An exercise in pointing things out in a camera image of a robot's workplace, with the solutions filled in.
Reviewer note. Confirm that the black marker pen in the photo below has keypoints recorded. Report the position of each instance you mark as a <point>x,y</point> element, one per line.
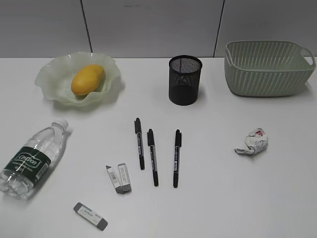
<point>138,132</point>
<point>178,143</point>
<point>151,144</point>

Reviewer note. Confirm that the grey eraser with text sleeve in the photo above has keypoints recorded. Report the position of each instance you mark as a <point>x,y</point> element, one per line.
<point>125,180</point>

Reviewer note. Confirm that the yellow mango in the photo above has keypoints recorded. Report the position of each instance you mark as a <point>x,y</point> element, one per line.
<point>87,79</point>

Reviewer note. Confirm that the grey eraser with barcode sleeve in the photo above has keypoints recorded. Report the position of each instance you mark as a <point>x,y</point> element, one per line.
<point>114,179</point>

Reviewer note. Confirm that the waste paper ball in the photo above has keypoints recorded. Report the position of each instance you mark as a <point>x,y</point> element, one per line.
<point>256,141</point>

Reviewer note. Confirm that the grey eraser with green stripe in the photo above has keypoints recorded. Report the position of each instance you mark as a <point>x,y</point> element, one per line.
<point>89,215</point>

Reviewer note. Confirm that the clear water bottle green label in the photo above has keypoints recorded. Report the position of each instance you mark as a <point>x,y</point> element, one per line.
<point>27,167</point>

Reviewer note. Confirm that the black mesh pen holder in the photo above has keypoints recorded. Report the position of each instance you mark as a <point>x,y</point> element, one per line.
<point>184,79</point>

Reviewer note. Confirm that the pale green woven plastic basket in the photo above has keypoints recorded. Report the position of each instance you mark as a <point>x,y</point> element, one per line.
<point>267,68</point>

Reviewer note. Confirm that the pale green wavy glass plate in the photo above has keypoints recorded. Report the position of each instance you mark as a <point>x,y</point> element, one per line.
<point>55,78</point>

